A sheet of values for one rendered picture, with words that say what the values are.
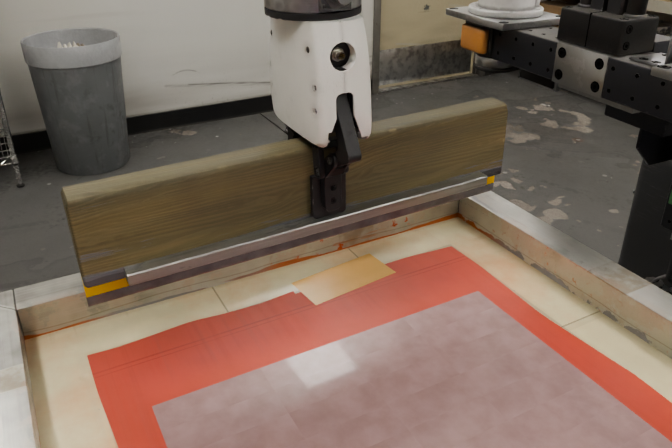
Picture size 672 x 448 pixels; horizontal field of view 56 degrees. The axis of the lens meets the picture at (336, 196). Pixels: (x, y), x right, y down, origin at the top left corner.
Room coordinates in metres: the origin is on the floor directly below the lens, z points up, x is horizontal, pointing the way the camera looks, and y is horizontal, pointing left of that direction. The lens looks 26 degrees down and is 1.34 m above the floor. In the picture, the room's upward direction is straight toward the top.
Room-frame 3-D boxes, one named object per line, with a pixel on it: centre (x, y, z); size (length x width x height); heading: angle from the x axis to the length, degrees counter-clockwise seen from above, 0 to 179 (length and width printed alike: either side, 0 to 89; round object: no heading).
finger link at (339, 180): (0.47, 0.00, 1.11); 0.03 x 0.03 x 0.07; 28
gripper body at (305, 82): (0.50, 0.02, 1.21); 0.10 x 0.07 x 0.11; 28
